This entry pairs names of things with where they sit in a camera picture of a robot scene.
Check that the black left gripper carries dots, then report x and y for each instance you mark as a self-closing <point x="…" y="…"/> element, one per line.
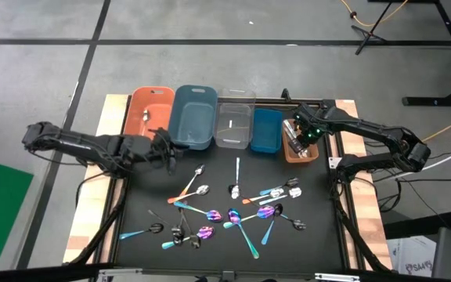
<point x="157" y="149"/>

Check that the clear plastic bin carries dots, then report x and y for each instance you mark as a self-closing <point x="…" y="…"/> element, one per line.
<point x="233" y="133"/>

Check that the black frame rail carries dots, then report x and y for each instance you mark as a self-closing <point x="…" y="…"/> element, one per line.
<point x="53" y="271"/>

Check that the large orange plastic bin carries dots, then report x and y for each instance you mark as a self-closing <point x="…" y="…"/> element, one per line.
<point x="151" y="102"/>

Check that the iridescent rainbow spoon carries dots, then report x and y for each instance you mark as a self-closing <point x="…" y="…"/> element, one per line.
<point x="234" y="215"/>
<point x="265" y="212"/>
<point x="206" y="232"/>
<point x="213" y="215"/>

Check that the small blue plastic bin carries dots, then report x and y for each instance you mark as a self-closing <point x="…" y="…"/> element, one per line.
<point x="266" y="131"/>

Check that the small tan orange bin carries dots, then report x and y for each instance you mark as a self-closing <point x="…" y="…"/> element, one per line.
<point x="313" y="156"/>

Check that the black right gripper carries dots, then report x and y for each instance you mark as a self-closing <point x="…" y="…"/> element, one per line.
<point x="309" y="121"/>

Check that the silver metal bracket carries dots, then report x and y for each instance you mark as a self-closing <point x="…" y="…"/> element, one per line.
<point x="337" y="277"/>

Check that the black tripod stand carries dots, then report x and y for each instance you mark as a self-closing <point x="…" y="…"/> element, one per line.
<point x="366" y="34"/>

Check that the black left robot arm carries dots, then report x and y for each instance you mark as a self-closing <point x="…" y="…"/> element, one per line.
<point x="92" y="147"/>

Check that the black desk frame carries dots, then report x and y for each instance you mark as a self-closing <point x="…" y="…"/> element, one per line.
<point x="444" y="100"/>

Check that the black table clamp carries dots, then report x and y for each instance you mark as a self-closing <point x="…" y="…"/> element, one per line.
<point x="286" y="95"/>

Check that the grey-blue plastic bin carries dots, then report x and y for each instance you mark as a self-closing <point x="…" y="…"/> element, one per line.
<point x="192" y="121"/>

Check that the light wooden table board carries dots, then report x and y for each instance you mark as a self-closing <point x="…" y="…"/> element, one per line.
<point x="374" y="227"/>
<point x="80" y="235"/>

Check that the white printed box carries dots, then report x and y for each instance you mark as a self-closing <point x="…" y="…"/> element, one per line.
<point x="413" y="256"/>

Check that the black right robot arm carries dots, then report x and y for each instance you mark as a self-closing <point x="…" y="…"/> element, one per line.
<point x="374" y="131"/>

